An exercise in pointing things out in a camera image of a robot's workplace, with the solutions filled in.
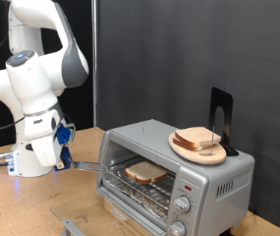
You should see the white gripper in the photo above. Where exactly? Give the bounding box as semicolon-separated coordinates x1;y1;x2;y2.
30;131;66;171

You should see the blue spatula grip block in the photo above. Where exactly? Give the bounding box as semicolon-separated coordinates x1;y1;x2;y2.
54;146;74;172

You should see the glass oven door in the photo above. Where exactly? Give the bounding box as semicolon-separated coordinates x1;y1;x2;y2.
49;188;168;236

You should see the white bread slice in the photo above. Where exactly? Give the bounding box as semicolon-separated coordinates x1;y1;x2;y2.
125;160;169;185
174;126;222;148
172;137;209;152

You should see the silver oven knob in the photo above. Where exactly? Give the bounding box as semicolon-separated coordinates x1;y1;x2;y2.
168;219;187;236
173;196;193;214

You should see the silver toaster oven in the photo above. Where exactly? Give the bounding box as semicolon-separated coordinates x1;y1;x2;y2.
94;118;255;236

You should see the vertical metal pole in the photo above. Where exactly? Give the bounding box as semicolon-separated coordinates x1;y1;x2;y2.
91;0;98;128

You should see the oval wooden board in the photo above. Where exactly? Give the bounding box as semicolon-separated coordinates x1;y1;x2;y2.
168;132;228;166

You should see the thin metal pin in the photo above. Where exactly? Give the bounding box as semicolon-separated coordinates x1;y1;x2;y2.
209;126;215;155

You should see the black metal bookend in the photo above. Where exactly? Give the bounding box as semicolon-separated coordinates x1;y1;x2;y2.
208;87;240;157

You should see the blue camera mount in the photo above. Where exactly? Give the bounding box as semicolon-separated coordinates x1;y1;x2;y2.
55;126;73;146

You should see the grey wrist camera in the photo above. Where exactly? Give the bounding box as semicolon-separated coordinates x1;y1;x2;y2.
65;122;77;146

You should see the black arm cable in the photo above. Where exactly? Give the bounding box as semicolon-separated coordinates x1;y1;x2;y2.
0;35;27;133

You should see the wire oven rack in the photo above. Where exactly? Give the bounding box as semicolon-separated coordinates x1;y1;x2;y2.
104;156;177;217

